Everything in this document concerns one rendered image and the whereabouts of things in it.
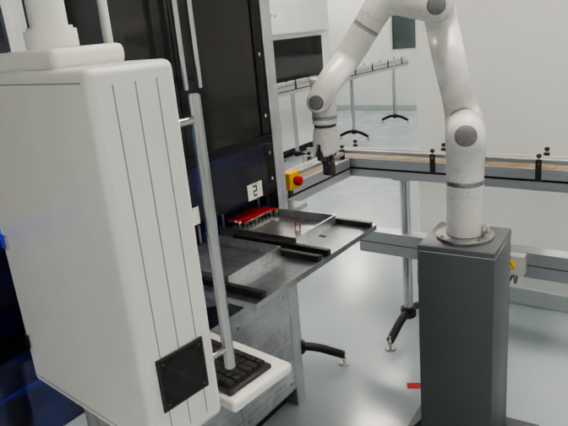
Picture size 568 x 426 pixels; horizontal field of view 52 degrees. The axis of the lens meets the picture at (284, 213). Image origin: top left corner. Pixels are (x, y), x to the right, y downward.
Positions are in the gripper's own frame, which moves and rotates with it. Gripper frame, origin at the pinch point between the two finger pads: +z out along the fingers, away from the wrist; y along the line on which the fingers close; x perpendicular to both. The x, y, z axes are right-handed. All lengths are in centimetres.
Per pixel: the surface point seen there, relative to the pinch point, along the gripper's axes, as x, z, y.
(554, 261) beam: 57, 58, -85
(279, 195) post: -28.1, 14.3, -7.2
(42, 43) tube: 5, -49, 102
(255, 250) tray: -12.5, 21.8, 28.4
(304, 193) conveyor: -39, 24, -40
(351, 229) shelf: 6.1, 22.3, -2.8
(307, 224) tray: -11.6, 22.1, -1.1
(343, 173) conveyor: -39, 23, -74
